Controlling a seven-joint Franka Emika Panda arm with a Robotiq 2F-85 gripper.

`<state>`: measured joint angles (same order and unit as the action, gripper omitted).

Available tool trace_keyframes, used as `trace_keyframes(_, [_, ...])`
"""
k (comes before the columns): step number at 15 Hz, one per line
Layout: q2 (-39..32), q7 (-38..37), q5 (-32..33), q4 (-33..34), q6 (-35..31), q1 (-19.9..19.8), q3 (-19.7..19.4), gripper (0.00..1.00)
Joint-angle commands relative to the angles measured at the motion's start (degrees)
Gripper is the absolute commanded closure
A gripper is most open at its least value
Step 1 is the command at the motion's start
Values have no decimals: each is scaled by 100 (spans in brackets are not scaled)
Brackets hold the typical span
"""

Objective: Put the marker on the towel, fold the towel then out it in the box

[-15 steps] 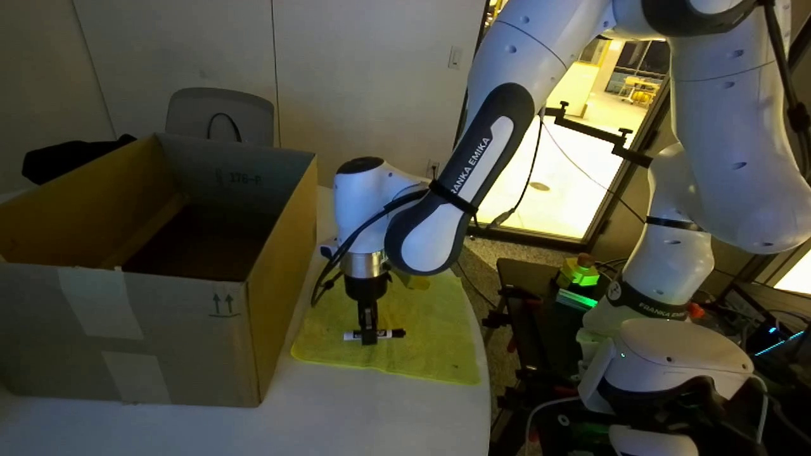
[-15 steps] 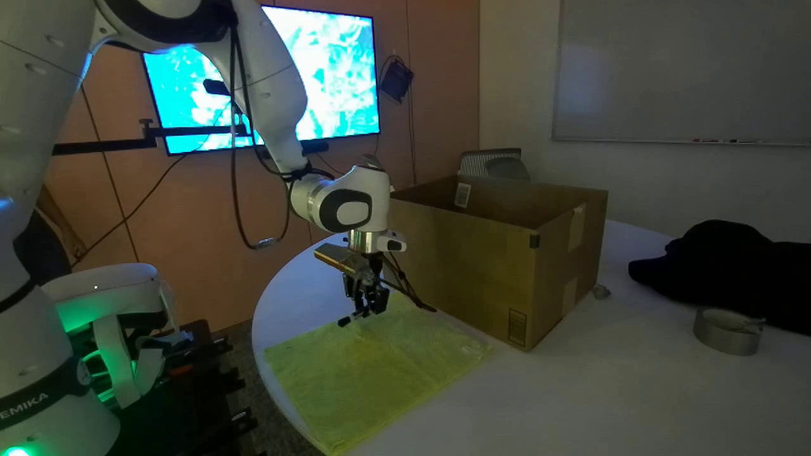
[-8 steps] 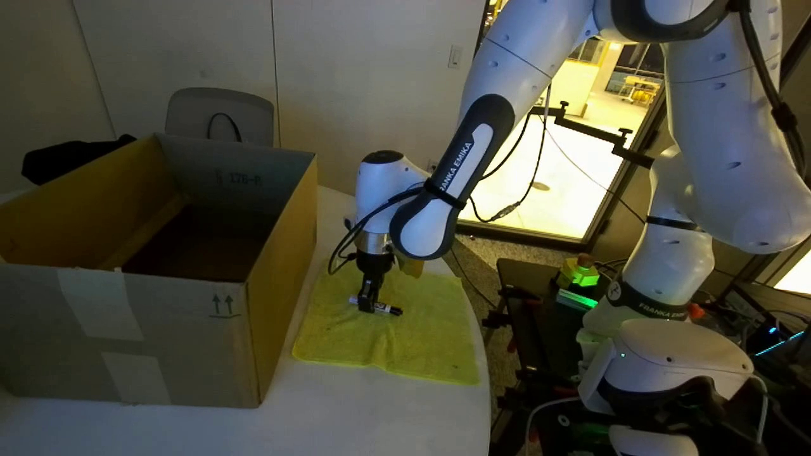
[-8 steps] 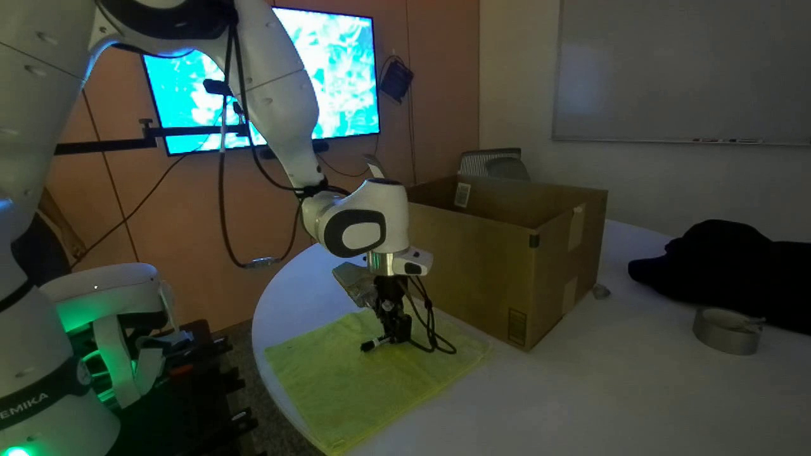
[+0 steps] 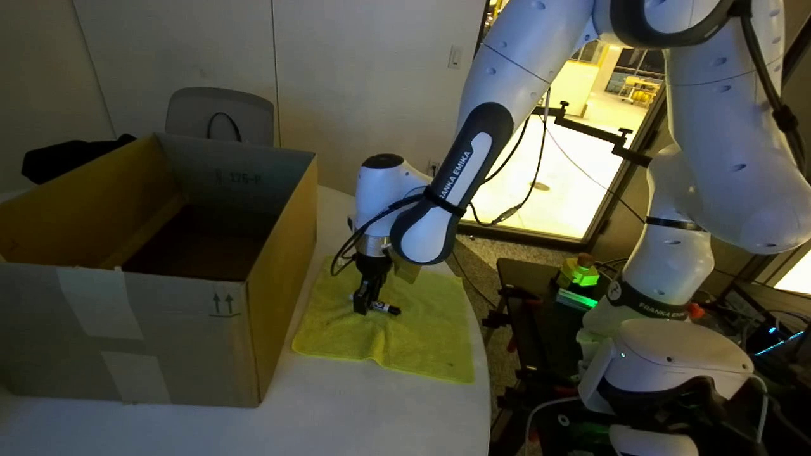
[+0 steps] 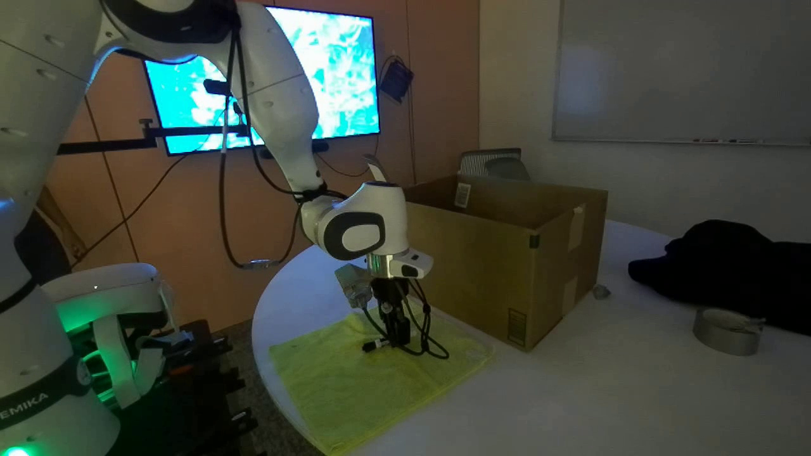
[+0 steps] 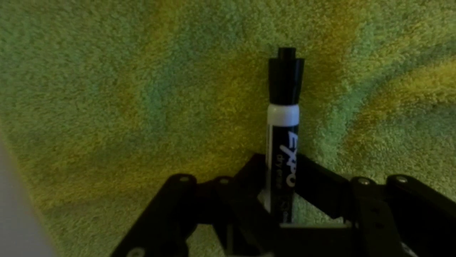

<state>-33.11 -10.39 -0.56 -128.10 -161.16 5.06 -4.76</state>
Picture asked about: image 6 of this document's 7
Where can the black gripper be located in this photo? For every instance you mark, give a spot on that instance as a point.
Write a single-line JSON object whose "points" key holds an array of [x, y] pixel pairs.
{"points": [[391, 298]]}

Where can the yellow towel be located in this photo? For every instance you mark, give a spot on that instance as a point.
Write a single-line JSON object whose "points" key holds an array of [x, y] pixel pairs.
{"points": [[338, 397]]}

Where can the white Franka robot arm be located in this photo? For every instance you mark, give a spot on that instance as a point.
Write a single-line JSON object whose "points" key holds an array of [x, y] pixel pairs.
{"points": [[41, 103]]}

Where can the brown cardboard box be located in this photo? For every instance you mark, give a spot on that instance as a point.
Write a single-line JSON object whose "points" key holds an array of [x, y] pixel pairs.
{"points": [[482, 255]]}

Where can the grey chair backrest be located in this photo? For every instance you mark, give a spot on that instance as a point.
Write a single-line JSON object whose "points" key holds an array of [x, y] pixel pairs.
{"points": [[499, 166]]}

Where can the black bar under monitor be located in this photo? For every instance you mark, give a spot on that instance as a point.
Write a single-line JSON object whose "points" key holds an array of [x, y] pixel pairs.
{"points": [[321, 145]]}

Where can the grey tape roll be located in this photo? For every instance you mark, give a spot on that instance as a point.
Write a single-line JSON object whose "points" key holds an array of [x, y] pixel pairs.
{"points": [[727, 330]]}

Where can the black cloth bundle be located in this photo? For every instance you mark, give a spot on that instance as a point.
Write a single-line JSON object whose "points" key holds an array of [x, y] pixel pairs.
{"points": [[736, 266]]}

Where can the whiteboard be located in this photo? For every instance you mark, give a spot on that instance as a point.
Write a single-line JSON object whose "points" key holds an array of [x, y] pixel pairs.
{"points": [[686, 66]]}

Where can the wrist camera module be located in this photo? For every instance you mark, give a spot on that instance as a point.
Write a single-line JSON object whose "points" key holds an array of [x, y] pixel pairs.
{"points": [[415, 264]]}

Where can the black wall device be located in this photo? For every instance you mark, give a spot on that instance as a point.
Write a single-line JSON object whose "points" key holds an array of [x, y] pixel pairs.
{"points": [[397, 80]]}

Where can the wall monitor screen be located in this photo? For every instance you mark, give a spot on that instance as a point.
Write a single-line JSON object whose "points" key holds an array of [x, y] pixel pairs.
{"points": [[345, 76]]}

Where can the black bar camera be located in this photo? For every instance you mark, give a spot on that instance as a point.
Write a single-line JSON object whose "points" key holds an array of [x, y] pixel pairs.
{"points": [[219, 86]]}

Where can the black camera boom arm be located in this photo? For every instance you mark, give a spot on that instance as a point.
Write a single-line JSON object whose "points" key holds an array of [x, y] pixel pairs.
{"points": [[111, 142]]}

